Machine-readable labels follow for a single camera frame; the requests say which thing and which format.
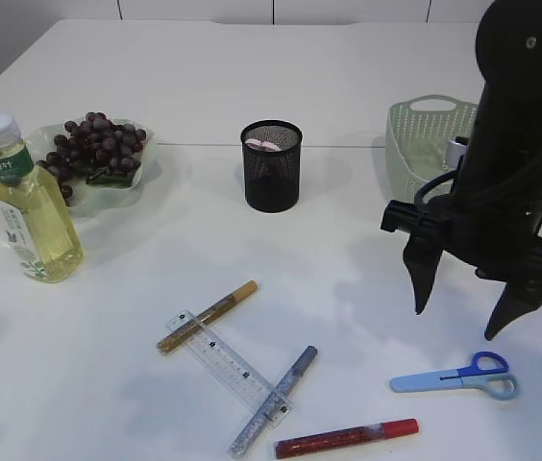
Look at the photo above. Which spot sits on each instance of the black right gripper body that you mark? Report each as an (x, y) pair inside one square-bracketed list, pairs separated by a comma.
[(492, 216)]

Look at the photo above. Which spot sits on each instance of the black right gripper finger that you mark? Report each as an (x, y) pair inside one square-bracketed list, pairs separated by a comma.
[(519, 298), (421, 258)]

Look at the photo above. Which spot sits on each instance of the blue scissors with sheath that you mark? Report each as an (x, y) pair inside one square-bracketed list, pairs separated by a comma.
[(487, 372)]

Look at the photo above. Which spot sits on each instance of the pink scissors with purple sheath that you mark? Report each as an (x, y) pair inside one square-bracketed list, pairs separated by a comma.
[(263, 146)]

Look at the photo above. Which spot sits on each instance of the clear plastic ruler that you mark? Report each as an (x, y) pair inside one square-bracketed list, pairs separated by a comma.
[(228, 367)]

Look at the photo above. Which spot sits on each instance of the purple artificial grape bunch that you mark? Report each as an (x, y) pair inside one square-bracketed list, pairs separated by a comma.
[(93, 154)]

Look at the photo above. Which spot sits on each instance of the yellow tea drink bottle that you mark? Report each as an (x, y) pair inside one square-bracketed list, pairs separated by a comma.
[(33, 213)]

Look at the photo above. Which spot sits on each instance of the black blue right robot arm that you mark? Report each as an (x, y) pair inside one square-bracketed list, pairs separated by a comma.
[(509, 56)]

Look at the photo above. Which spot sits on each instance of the light green woven plastic basket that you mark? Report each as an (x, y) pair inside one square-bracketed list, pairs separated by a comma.
[(417, 137)]

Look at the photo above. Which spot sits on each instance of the gold glitter marker pen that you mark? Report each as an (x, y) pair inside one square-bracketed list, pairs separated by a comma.
[(186, 328)]

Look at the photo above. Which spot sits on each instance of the black mesh pen holder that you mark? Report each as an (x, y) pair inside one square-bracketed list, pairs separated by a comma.
[(272, 179)]

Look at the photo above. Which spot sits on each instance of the silver glitter marker pen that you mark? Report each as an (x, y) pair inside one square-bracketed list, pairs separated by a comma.
[(274, 405)]

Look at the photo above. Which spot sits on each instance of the red glitter marker pen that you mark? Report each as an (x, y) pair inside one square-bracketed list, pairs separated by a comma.
[(344, 438)]

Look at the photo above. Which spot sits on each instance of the green wavy glass plate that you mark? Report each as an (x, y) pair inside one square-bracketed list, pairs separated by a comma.
[(104, 199)]

